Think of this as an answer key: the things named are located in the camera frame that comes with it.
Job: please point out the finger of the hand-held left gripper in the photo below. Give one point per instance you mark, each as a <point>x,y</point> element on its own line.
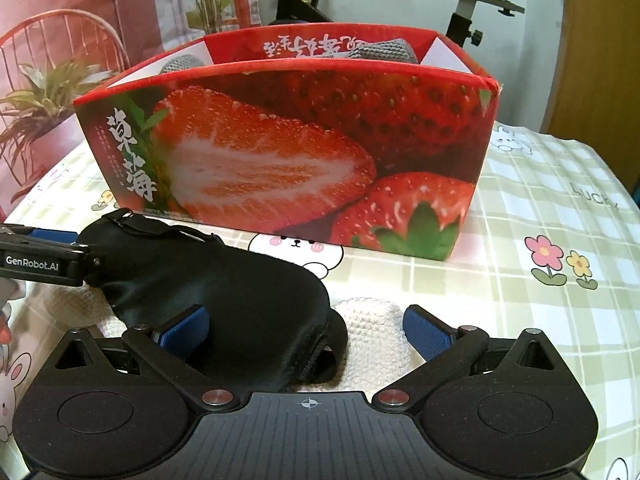
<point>94,262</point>
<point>50,236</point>

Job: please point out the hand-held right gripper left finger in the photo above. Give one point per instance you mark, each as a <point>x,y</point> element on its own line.
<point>182,332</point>

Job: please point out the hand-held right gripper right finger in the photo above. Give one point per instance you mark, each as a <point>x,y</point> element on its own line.
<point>425,332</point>

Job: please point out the white knitted cloth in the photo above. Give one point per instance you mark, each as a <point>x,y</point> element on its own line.
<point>375,330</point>

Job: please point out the black eye mask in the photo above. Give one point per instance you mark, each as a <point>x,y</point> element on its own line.
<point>240,285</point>

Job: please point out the red strawberry print box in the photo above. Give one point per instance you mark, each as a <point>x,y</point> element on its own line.
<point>300,135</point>

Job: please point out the green checked rabbit tablecloth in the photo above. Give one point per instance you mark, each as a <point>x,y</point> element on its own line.
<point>525,185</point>

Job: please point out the grey knitted cloth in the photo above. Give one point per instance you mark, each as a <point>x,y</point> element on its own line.
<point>182,63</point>
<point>385,50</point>

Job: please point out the wooden door panel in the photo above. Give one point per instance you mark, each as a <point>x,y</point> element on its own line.
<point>600,60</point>

